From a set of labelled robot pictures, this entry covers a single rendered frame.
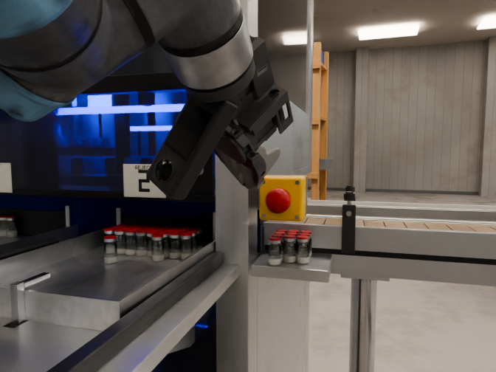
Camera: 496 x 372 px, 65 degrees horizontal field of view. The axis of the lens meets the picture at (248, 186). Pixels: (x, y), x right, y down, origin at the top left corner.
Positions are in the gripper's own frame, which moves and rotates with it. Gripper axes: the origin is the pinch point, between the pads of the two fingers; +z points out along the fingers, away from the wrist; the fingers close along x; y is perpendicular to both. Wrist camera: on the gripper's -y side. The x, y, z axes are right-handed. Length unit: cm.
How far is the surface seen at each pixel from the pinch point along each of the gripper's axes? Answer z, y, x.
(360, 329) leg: 39.5, 0.7, -18.3
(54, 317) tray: -5.2, -27.0, 3.5
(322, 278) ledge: 19.2, 0.0, -11.0
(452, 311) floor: 247, 82, -38
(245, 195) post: 11.6, 1.6, 5.8
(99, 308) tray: -6.2, -22.5, -0.6
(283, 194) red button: 8.4, 4.6, -0.7
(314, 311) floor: 227, 20, 28
